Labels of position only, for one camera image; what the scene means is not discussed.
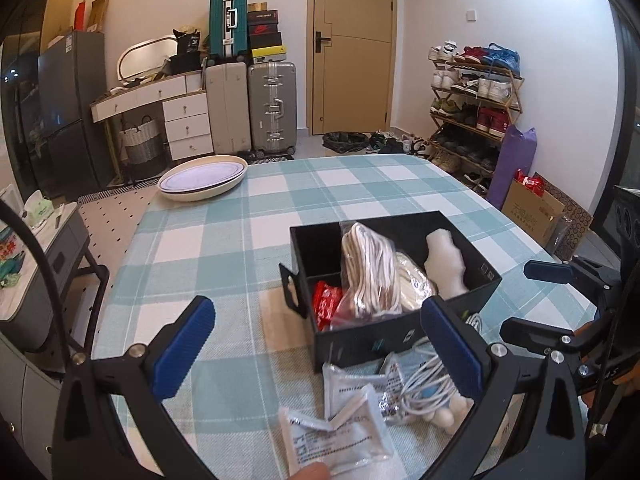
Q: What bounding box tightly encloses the purple bag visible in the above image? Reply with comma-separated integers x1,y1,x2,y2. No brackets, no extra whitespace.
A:
487,125,537,209

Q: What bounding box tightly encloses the stack of shoe boxes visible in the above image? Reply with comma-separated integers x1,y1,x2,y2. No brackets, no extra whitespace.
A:
247,2,288,63

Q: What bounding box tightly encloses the white cable bundle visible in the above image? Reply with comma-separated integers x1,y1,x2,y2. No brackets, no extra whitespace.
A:
394,311,484,436

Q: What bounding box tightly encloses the oval white mirror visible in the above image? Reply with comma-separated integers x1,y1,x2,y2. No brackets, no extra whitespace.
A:
116,35,178,82

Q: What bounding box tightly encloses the cream oval tray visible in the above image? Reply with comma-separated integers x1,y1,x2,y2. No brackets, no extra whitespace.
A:
157,155,248,203

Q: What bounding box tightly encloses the black basket on floor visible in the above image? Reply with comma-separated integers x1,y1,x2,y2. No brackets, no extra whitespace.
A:
322,131,369,154

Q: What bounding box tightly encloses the checked teal white tablecloth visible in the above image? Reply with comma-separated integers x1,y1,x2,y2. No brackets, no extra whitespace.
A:
93,155,594,479

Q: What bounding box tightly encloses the black cable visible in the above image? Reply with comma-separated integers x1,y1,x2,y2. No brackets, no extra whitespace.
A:
0,199,72,371

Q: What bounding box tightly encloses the dark refrigerator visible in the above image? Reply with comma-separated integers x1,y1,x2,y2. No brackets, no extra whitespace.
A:
38,30,115,200

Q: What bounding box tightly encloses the wooden shoe rack with shoes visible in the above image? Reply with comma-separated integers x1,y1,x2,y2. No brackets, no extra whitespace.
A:
427,40,524,197

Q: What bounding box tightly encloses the striped cord bundle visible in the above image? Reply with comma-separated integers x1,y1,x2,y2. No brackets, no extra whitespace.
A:
332,220,404,328

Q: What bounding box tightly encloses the brown cardboard box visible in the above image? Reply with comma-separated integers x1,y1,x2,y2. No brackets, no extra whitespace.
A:
501,169,593,261

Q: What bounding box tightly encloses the teal suitcase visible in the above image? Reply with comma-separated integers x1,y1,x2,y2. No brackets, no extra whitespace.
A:
208,0,250,64

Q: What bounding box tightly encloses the white printed medicine sachet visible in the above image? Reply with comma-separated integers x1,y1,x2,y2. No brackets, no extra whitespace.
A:
279,384,395,476

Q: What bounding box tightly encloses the wooden door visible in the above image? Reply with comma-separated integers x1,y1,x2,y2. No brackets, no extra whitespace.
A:
306,0,397,136

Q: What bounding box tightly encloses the fingertip at bottom edge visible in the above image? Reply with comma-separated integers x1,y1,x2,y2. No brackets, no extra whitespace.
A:
288,462,331,480

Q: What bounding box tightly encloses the grey side cabinet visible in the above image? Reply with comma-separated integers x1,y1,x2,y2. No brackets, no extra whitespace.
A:
1,203,110,479

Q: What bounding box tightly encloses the black cardboard box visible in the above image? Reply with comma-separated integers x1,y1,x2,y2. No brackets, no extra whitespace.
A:
279,211,501,373

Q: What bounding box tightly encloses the beige suitcase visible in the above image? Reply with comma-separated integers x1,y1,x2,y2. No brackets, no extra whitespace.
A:
204,62,252,155

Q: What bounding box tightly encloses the white drawer desk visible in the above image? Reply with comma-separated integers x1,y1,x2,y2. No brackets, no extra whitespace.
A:
91,72,214,183

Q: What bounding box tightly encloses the striped laundry basket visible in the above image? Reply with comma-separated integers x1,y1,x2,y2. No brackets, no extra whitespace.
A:
122,115,165,181

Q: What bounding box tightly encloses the silver suitcase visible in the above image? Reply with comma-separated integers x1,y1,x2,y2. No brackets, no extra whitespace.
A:
248,61,297,157

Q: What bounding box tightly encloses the person's hand holding gripper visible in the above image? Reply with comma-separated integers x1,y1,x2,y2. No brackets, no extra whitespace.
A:
579,320,640,409

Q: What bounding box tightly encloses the red white balloon glue packet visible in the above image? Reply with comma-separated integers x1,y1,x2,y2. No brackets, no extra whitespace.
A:
312,281,343,332

